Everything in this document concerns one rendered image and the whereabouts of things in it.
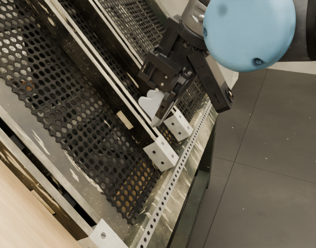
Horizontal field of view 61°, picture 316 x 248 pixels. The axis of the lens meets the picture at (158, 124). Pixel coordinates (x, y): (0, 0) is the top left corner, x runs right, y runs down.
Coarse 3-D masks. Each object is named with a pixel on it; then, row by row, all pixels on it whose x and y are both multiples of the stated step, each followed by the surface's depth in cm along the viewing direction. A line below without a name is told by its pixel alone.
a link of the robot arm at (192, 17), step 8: (192, 0) 38; (192, 8) 38; (200, 8) 37; (184, 16) 40; (192, 16) 38; (200, 16) 37; (184, 24) 41; (192, 24) 39; (200, 24) 38; (192, 32) 40; (200, 32) 39
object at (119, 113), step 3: (120, 111) 100; (117, 114) 102; (120, 114) 101; (123, 114) 100; (120, 117) 102; (123, 117) 101; (123, 120) 102; (126, 120) 101; (126, 123) 102; (129, 123) 101; (126, 126) 103; (129, 126) 102; (132, 126) 102
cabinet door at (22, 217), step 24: (0, 168) 62; (0, 192) 59; (24, 192) 63; (0, 216) 58; (24, 216) 61; (48, 216) 65; (0, 240) 56; (24, 240) 59; (48, 240) 63; (72, 240) 67
